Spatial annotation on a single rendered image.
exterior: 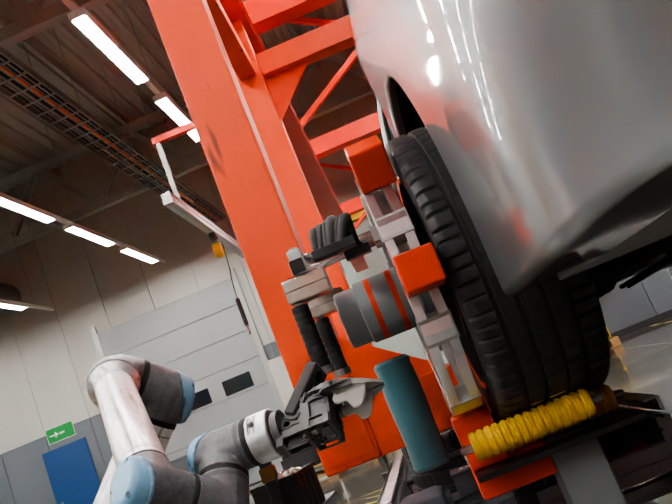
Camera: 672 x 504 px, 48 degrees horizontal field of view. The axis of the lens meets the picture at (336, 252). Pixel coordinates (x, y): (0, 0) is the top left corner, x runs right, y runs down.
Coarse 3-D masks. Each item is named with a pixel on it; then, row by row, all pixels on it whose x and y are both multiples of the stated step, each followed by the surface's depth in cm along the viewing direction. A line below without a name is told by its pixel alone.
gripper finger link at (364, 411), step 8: (384, 384) 133; (368, 392) 134; (376, 392) 134; (368, 400) 134; (344, 408) 135; (352, 408) 134; (360, 408) 134; (368, 408) 133; (360, 416) 132; (368, 416) 132
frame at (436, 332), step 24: (360, 192) 158; (384, 192) 153; (384, 216) 144; (408, 216) 142; (384, 240) 141; (408, 240) 141; (432, 312) 140; (432, 336) 137; (456, 336) 138; (432, 360) 180; (456, 360) 144; (456, 408) 149
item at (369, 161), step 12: (360, 144) 152; (372, 144) 149; (348, 156) 149; (360, 156) 148; (372, 156) 149; (384, 156) 149; (360, 168) 149; (372, 168) 150; (384, 168) 150; (360, 180) 150; (372, 180) 151; (384, 180) 151; (396, 180) 152
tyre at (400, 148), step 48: (432, 144) 147; (432, 192) 138; (432, 240) 138; (480, 240) 133; (480, 288) 132; (576, 288) 133; (480, 336) 134; (528, 336) 135; (576, 336) 136; (480, 384) 170; (528, 384) 140; (576, 384) 145
